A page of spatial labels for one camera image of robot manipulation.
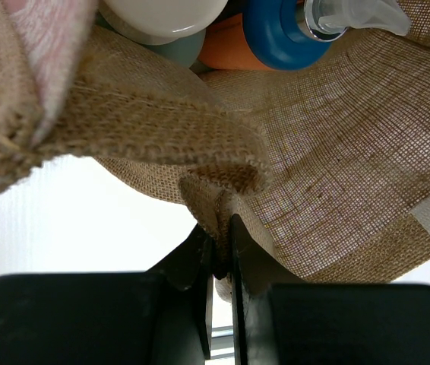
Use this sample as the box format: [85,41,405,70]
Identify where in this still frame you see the olive bottle beige cap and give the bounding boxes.
[99,0,227,68]

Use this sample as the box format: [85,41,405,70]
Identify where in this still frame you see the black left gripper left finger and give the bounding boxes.
[0,227,213,364]

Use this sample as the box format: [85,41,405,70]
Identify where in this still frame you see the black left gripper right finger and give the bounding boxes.
[229,215,430,364]

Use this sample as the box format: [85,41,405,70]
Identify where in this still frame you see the orange bottle blue cap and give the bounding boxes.
[198,0,411,71]

